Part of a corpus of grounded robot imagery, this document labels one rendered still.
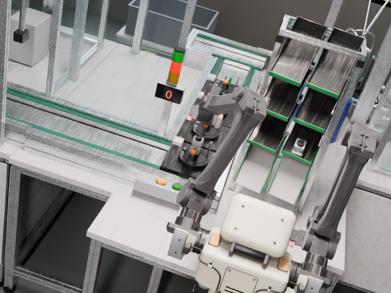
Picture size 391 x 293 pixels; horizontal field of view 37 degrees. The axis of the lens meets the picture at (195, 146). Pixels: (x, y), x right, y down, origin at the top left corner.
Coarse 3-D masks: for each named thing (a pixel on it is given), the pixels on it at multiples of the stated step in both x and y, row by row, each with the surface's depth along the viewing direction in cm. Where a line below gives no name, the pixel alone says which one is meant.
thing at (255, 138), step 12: (300, 96) 250; (264, 120) 251; (276, 120) 252; (288, 120) 252; (252, 132) 247; (264, 132) 248; (276, 132) 248; (252, 144) 244; (264, 144) 245; (276, 144) 245
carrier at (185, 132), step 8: (184, 120) 291; (184, 128) 285; (192, 128) 283; (200, 128) 284; (208, 128) 283; (224, 128) 293; (184, 136) 279; (192, 136) 280; (200, 136) 279; (208, 136) 280; (216, 136) 282; (224, 136) 287; (208, 144) 278; (216, 144) 279
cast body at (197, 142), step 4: (196, 136) 258; (196, 140) 257; (200, 140) 257; (192, 144) 258; (196, 144) 257; (200, 144) 257; (192, 148) 257; (196, 148) 257; (200, 148) 258; (196, 152) 258
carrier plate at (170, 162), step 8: (184, 144) 273; (168, 152) 265; (176, 152) 266; (168, 160) 260; (176, 160) 261; (160, 168) 256; (168, 168) 255; (176, 168) 256; (184, 168) 258; (192, 176) 254
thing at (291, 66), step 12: (300, 24) 238; (312, 24) 235; (312, 36) 240; (324, 36) 233; (288, 48) 235; (300, 48) 236; (312, 48) 236; (276, 60) 230; (288, 60) 232; (300, 60) 232; (312, 60) 230; (276, 72) 228; (288, 72) 229; (300, 72) 229; (300, 84) 224
